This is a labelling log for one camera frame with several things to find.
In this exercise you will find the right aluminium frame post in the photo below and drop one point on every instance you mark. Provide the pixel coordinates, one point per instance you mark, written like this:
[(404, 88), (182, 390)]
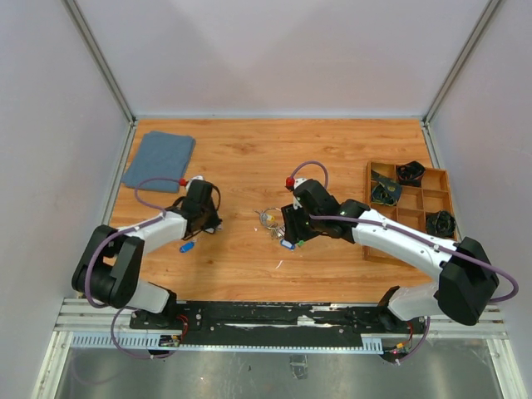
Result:
[(479, 29)]

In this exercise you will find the black mounting base rail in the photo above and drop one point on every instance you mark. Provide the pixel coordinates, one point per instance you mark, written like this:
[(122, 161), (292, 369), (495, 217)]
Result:
[(277, 324)]

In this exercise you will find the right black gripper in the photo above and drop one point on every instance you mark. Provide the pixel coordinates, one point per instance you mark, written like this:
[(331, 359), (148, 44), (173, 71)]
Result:
[(293, 232)]

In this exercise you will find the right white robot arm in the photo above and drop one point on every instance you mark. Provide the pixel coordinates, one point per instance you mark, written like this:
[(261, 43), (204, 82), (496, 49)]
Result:
[(462, 283)]

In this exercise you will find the wooden compartment tray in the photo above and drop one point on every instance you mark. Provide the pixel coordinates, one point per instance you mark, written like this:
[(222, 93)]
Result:
[(416, 203)]

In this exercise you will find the rolled dark tie right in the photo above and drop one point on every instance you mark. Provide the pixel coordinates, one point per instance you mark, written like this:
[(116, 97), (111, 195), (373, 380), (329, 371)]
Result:
[(441, 224)]

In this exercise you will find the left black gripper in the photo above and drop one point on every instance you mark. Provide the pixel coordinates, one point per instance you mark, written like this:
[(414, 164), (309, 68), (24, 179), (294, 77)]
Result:
[(215, 219)]

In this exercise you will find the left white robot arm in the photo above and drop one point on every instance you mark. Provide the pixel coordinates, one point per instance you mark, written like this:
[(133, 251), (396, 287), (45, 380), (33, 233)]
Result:
[(108, 272)]

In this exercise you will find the aluminium frame post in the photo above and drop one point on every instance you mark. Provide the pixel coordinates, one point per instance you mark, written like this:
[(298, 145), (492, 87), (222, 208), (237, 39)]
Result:
[(479, 29), (82, 26)]

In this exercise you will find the blue folded cloth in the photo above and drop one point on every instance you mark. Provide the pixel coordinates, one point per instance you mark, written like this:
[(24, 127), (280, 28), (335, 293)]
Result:
[(162, 159)]

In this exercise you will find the left aluminium frame post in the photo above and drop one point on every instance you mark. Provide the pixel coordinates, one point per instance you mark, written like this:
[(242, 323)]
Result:
[(82, 26)]

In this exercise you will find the rolled dark tie top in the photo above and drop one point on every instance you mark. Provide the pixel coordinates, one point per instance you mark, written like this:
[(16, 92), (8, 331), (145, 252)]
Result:
[(410, 174)]

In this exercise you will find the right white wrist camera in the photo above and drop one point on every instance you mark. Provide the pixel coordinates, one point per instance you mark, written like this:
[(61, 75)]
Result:
[(300, 193)]

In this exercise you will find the large metal keyring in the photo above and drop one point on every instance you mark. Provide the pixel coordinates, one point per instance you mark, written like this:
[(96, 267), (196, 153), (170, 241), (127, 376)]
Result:
[(275, 228)]

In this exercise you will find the blue tag key on ring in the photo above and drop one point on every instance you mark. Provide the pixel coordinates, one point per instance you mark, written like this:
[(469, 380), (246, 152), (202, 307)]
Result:
[(286, 244)]

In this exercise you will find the rolled dark patterned tie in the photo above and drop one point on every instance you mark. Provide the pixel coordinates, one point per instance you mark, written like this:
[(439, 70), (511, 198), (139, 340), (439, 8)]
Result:
[(386, 191)]

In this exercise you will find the white tag key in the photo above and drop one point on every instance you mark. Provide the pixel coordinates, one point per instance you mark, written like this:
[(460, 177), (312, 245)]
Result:
[(212, 230)]

